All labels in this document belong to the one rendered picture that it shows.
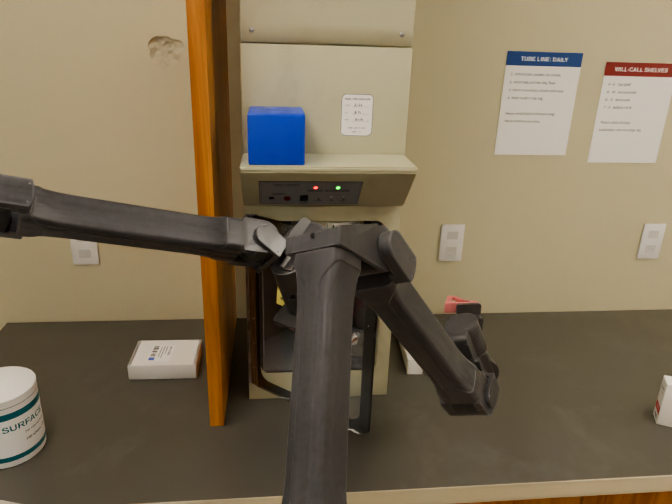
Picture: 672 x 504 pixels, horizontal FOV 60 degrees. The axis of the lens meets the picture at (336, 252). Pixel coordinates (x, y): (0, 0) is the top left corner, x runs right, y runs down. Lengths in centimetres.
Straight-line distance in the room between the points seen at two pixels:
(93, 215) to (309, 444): 46
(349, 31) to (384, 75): 10
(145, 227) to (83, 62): 81
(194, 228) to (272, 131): 24
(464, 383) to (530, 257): 98
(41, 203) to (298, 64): 53
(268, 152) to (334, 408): 56
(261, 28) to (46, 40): 68
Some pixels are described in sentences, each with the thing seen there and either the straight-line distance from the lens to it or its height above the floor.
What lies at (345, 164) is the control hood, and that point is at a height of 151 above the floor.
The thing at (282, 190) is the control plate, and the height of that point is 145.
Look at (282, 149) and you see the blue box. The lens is 104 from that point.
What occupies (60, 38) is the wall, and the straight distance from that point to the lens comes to 164.
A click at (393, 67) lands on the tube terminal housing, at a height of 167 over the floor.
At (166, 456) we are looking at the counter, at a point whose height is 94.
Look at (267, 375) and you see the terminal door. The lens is 129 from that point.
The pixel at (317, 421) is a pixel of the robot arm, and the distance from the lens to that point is 59.
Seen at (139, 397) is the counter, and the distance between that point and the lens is 143.
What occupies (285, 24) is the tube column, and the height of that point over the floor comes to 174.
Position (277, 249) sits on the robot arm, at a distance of 92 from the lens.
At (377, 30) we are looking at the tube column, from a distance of 114.
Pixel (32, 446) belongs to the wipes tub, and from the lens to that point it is 132.
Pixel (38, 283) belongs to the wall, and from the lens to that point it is 183.
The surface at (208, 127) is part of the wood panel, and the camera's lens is 105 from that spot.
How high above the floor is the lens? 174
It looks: 21 degrees down
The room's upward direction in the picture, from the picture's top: 2 degrees clockwise
